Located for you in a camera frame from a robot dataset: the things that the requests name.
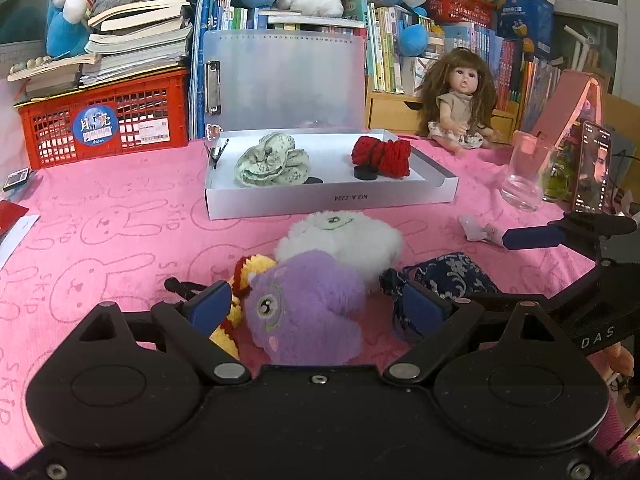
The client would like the navy floral fabric pouch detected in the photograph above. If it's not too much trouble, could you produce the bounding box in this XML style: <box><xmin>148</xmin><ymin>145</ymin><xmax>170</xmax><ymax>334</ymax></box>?
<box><xmin>378</xmin><ymin>252</ymin><xmax>499</xmax><ymax>344</ymax></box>

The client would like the brown haired baby doll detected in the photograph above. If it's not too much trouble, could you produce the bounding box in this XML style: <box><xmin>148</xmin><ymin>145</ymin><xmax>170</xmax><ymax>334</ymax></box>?
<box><xmin>419</xmin><ymin>47</ymin><xmax>497</xmax><ymax>156</ymax></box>

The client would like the wooden drawer shelf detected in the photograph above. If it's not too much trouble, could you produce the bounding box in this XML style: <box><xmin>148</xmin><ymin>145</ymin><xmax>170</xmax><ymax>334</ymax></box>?
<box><xmin>364</xmin><ymin>77</ymin><xmax>522</xmax><ymax>143</ymax></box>

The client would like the clear drinking glass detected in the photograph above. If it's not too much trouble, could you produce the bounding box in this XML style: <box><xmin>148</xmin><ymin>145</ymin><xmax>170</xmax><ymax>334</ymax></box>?
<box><xmin>500</xmin><ymin>131</ymin><xmax>556</xmax><ymax>211</ymax></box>

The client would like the row of upright books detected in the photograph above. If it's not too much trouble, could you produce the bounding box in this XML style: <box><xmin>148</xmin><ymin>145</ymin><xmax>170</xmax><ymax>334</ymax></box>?
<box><xmin>188</xmin><ymin>0</ymin><xmax>564</xmax><ymax>137</ymax></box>

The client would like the smartphone showing video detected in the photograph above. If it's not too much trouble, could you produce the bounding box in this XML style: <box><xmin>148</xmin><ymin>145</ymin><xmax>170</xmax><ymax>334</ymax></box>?
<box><xmin>572</xmin><ymin>120</ymin><xmax>612</xmax><ymax>214</ymax></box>

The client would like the black binder clip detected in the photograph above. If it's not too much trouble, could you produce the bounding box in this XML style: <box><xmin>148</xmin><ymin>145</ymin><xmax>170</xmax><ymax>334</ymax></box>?
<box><xmin>204</xmin><ymin>139</ymin><xmax>229</xmax><ymax>170</ymax></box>

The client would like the red knitted scrunchie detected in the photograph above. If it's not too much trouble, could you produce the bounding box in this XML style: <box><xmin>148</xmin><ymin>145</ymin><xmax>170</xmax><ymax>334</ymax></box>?
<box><xmin>352</xmin><ymin>136</ymin><xmax>411</xmax><ymax>179</ymax></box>

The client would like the person's right hand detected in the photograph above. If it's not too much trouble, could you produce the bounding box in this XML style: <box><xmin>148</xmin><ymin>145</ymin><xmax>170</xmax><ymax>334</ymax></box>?
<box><xmin>599</xmin><ymin>342</ymin><xmax>634</xmax><ymax>378</ymax></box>

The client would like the translucent plastic clipboard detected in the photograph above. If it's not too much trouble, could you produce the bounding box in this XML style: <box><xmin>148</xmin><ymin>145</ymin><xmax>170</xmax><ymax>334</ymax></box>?
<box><xmin>194</xmin><ymin>29</ymin><xmax>366</xmax><ymax>136</ymax></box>

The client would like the pink bunny blanket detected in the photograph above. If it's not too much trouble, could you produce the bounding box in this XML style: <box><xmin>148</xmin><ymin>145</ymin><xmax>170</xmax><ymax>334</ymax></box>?
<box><xmin>1</xmin><ymin>141</ymin><xmax>592</xmax><ymax>467</ymax></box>

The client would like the yellow red knitted charm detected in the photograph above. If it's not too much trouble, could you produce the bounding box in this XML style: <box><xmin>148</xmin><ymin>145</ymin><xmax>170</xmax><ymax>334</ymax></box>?
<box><xmin>162</xmin><ymin>252</ymin><xmax>278</xmax><ymax>361</ymax></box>

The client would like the green checked scrunchie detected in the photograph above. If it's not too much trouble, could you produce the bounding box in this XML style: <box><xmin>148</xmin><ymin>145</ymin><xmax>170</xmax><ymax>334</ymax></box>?
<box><xmin>234</xmin><ymin>131</ymin><xmax>311</xmax><ymax>188</ymax></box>

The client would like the stack of books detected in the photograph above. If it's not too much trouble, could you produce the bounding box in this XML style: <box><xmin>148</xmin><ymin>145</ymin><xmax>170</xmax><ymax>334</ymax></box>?
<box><xmin>1</xmin><ymin>0</ymin><xmax>198</xmax><ymax>99</ymax></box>

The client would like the purple fluffy plush pouch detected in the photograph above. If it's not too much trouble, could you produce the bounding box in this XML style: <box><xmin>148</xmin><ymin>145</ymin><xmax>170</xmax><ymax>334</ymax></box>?
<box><xmin>243</xmin><ymin>249</ymin><xmax>367</xmax><ymax>365</ymax></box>

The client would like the red plastic crate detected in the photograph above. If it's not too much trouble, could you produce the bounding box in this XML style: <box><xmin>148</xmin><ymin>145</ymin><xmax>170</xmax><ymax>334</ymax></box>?
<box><xmin>17</xmin><ymin>68</ymin><xmax>189</xmax><ymax>170</ymax></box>

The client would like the left blue plush toy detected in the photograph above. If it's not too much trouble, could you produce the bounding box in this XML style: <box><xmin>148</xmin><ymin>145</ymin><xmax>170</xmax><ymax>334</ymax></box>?
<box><xmin>46</xmin><ymin>0</ymin><xmax>93</xmax><ymax>58</ymax></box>

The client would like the white shallow cardboard box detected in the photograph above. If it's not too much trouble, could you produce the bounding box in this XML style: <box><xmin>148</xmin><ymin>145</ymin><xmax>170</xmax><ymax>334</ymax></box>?
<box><xmin>205</xmin><ymin>129</ymin><xmax>459</xmax><ymax>220</ymax></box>

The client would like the blue cardboard box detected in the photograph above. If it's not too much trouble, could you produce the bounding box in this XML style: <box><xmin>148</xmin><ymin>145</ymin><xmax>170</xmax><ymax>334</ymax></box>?
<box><xmin>497</xmin><ymin>0</ymin><xmax>554</xmax><ymax>60</ymax></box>

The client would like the white fluffy plush pouch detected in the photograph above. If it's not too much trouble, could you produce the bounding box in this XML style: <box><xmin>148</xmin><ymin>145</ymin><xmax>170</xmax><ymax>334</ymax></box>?
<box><xmin>274</xmin><ymin>210</ymin><xmax>404</xmax><ymax>290</ymax></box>

